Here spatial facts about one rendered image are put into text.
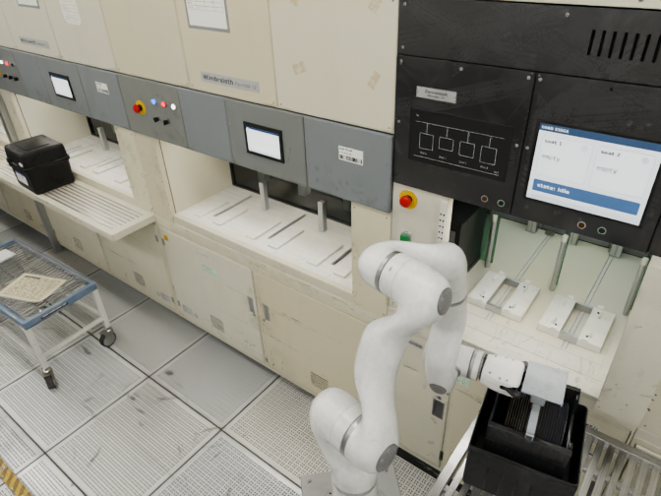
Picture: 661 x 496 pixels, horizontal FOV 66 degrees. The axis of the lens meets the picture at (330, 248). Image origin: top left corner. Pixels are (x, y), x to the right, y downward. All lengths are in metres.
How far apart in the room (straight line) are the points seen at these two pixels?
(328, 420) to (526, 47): 1.01
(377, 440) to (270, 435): 1.55
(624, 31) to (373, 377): 0.92
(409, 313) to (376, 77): 0.82
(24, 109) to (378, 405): 3.30
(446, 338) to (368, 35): 0.89
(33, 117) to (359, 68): 2.78
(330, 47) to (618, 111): 0.84
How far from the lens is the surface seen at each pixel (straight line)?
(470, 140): 1.51
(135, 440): 2.85
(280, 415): 2.75
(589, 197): 1.46
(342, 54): 1.67
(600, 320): 2.06
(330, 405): 1.24
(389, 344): 1.09
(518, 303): 2.03
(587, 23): 1.36
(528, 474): 1.53
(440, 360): 1.36
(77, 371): 3.33
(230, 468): 2.61
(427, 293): 1.02
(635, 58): 1.35
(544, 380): 1.46
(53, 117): 4.06
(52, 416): 3.14
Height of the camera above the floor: 2.14
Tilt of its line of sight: 33 degrees down
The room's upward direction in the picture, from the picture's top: 2 degrees counter-clockwise
